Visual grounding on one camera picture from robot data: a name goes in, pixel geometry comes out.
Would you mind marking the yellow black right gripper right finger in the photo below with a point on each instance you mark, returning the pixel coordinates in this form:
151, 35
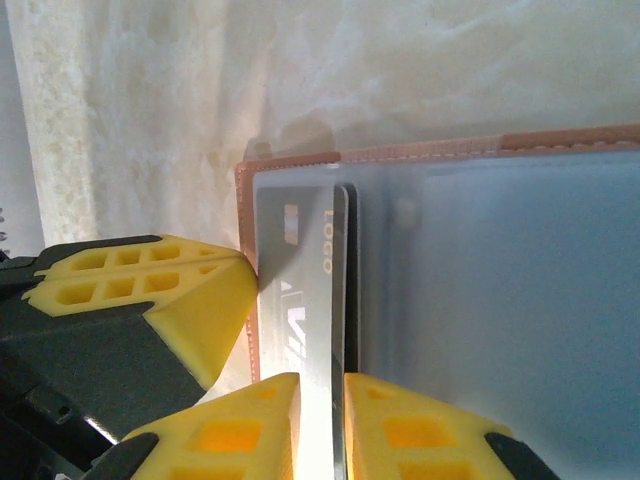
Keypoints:
425, 430

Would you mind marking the brown leather card holder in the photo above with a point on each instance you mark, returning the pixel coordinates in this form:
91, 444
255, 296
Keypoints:
475, 300

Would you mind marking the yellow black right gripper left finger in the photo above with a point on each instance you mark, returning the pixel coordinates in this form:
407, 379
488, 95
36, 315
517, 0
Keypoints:
225, 430

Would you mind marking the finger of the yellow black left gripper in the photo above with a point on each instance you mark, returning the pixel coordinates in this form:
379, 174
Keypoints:
150, 255
200, 310

